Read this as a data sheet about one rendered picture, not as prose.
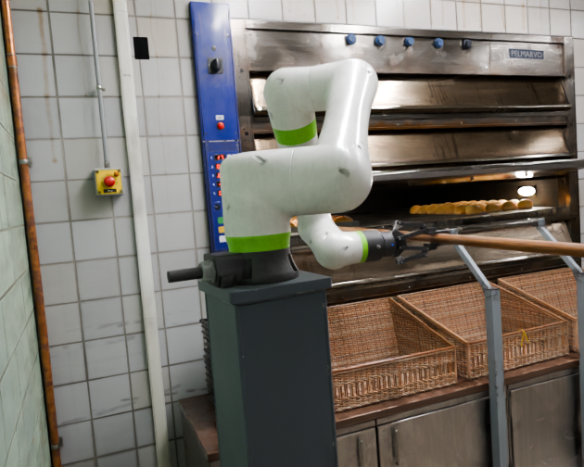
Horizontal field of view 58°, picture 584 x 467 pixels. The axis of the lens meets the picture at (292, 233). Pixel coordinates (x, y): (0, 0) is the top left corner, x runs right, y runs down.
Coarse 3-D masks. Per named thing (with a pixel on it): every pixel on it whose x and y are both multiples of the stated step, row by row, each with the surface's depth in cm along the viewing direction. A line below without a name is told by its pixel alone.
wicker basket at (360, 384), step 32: (352, 320) 238; (384, 320) 243; (416, 320) 226; (352, 352) 235; (384, 352) 240; (416, 352) 229; (448, 352) 204; (352, 384) 189; (384, 384) 194; (416, 384) 199; (448, 384) 204
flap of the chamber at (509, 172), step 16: (384, 176) 231; (400, 176) 234; (416, 176) 237; (432, 176) 240; (448, 176) 244; (464, 176) 251; (480, 176) 258; (496, 176) 266; (512, 176) 274; (528, 176) 283
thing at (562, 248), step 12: (348, 228) 215; (360, 228) 206; (420, 240) 168; (432, 240) 162; (444, 240) 156; (456, 240) 151; (468, 240) 146; (480, 240) 142; (492, 240) 138; (504, 240) 134; (516, 240) 130; (528, 240) 127; (540, 252) 123; (552, 252) 120; (564, 252) 117; (576, 252) 114
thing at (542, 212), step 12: (480, 216) 270; (492, 216) 273; (504, 216) 276; (516, 216) 279; (528, 216) 282; (540, 216) 285; (372, 228) 246; (384, 228) 249; (408, 228) 254; (300, 240) 233
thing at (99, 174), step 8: (112, 168) 196; (120, 168) 197; (96, 176) 194; (104, 176) 195; (112, 176) 196; (120, 176) 197; (96, 184) 194; (104, 184) 195; (120, 184) 197; (96, 192) 194; (104, 192) 195; (112, 192) 196; (120, 192) 197
